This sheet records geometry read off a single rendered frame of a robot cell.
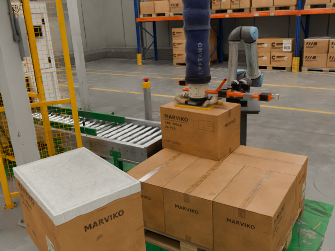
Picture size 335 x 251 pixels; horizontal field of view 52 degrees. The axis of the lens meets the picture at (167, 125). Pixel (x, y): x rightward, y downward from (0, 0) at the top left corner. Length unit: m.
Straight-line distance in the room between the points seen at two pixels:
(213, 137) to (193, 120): 0.22
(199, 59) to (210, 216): 1.28
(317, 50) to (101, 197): 8.80
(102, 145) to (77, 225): 2.00
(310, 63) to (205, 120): 7.33
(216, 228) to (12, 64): 1.95
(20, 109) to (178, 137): 1.33
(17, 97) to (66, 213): 1.66
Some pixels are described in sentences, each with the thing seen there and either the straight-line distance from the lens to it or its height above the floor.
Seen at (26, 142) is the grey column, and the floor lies 0.79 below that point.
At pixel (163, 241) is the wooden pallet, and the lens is 2.85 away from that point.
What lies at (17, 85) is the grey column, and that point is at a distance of 2.95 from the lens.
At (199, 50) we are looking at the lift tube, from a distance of 2.87.
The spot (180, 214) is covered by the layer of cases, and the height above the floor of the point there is 0.36.
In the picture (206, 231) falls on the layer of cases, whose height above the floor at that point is 0.28.
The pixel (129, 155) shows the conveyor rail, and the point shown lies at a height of 0.48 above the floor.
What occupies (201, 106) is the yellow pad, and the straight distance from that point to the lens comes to 2.91.
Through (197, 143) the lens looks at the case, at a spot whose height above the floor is 0.66.
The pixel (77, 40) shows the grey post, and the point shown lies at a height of 1.37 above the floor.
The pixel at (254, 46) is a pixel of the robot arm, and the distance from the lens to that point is 3.34.
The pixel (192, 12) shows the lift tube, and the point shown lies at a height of 1.73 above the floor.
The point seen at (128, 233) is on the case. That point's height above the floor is 0.78.
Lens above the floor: 1.75
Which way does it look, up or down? 18 degrees down
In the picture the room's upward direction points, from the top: 3 degrees counter-clockwise
